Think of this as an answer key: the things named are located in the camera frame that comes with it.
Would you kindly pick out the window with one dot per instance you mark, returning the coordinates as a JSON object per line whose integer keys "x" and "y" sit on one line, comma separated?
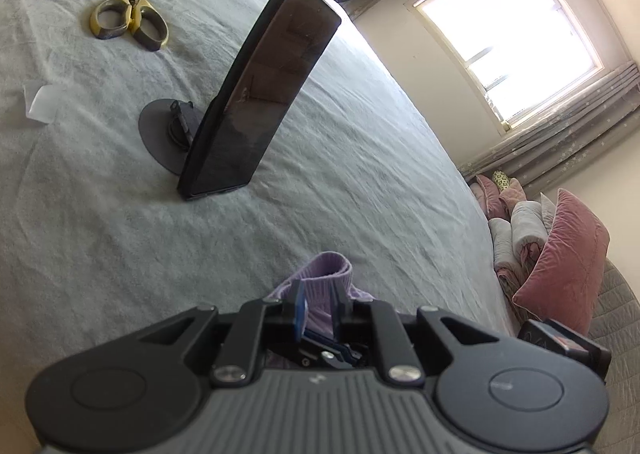
{"x": 505, "y": 33}

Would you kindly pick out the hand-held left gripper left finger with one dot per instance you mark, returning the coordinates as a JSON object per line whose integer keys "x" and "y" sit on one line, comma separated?
{"x": 300, "y": 309}

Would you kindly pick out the patterned green cushion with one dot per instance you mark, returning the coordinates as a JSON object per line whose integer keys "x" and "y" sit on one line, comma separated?
{"x": 501, "y": 179}

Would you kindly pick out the black smartphone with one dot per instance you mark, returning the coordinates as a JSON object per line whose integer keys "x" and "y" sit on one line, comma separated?
{"x": 255, "y": 93}

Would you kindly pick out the clear plastic piece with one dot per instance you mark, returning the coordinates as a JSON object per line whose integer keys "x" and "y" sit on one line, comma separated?
{"x": 42, "y": 101}

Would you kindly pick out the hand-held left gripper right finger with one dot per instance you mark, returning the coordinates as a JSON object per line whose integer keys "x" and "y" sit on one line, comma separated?
{"x": 341, "y": 306}

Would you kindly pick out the grey patterned curtain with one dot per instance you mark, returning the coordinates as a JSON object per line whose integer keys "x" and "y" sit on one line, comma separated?
{"x": 570, "y": 133}

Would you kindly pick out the lavender knit garment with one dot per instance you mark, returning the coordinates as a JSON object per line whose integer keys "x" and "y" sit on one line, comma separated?
{"x": 325, "y": 279}

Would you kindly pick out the folded grey pink quilt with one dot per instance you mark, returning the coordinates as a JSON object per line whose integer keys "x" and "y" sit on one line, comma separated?
{"x": 517, "y": 234}

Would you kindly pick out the pink velvet pillow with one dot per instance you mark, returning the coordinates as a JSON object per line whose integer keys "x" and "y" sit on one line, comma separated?
{"x": 565, "y": 264}

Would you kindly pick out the grey round phone stand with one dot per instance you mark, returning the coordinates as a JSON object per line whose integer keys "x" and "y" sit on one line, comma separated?
{"x": 155, "y": 133}

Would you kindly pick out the grey quilted headboard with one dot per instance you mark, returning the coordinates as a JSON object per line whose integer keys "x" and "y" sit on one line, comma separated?
{"x": 622, "y": 334}

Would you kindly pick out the small pink pillow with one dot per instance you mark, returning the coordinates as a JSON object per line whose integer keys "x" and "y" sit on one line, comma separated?
{"x": 492, "y": 196}

